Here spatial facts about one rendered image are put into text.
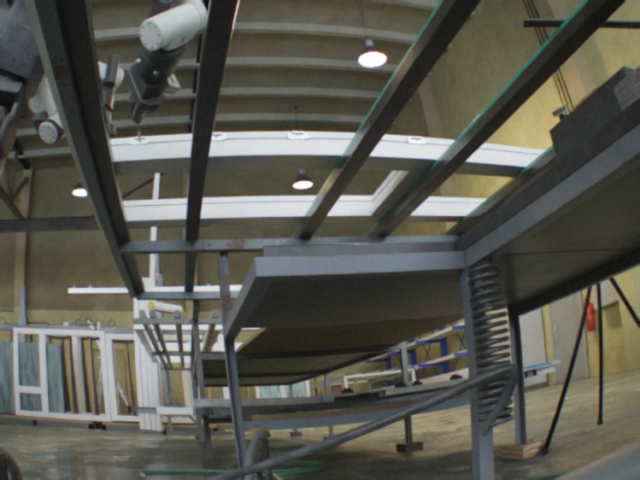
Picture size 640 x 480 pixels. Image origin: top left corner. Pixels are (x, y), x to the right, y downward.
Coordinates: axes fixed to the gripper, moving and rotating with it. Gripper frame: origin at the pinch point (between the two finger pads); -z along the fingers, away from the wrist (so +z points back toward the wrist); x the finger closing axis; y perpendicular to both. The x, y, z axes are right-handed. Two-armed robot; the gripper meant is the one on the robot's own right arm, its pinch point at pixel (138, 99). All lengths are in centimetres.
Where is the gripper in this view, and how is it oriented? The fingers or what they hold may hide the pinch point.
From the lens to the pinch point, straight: 118.7
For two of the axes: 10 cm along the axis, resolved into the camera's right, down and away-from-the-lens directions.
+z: 4.9, -4.1, -7.7
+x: -4.8, -8.6, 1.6
